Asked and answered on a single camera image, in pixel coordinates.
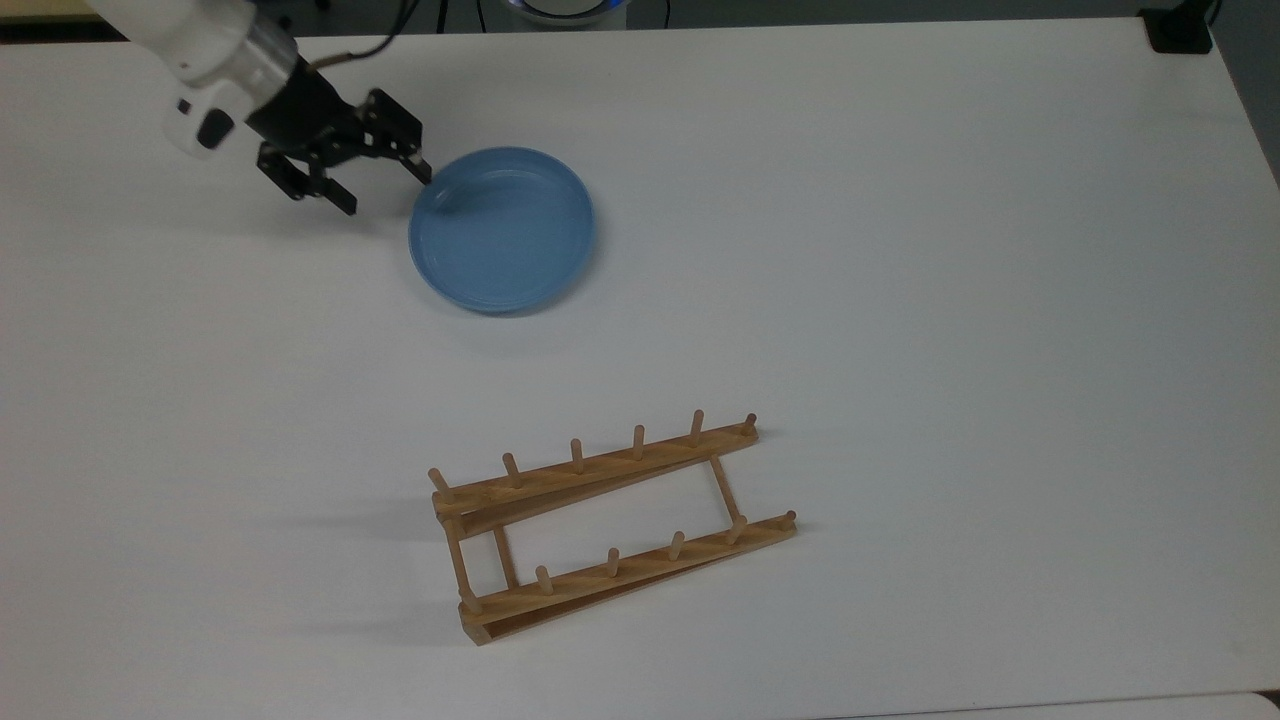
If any black camera pole table clamp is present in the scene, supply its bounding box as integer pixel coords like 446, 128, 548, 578
1138, 0, 1223, 55

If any blue round plate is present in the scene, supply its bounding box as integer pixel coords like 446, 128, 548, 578
407, 146, 598, 315

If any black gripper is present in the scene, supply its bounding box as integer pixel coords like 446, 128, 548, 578
246, 62, 433, 216

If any yellow wooden board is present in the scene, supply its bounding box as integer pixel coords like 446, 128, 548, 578
0, 0, 101, 21

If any wooden plate rack with pegs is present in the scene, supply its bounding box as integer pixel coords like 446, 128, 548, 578
427, 408, 799, 647

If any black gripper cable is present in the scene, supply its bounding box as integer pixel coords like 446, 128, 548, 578
308, 0, 421, 69

